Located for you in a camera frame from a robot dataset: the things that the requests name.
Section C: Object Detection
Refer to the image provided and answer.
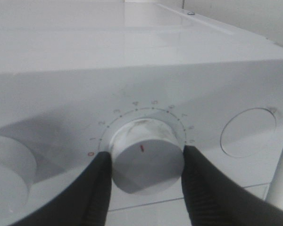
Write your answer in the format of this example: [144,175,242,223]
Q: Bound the round white door button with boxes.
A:
[220,108,276,158]

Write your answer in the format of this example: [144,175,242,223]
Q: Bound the white timer knob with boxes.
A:
[109,118,184,195]

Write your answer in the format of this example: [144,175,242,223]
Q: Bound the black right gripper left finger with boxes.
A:
[15,152,112,226]

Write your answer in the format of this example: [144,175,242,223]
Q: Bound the white microwave oven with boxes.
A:
[0,0,283,226]

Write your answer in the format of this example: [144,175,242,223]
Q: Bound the upper white power knob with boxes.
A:
[0,136,37,218]

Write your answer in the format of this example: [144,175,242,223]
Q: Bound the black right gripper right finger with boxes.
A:
[181,145,283,226]

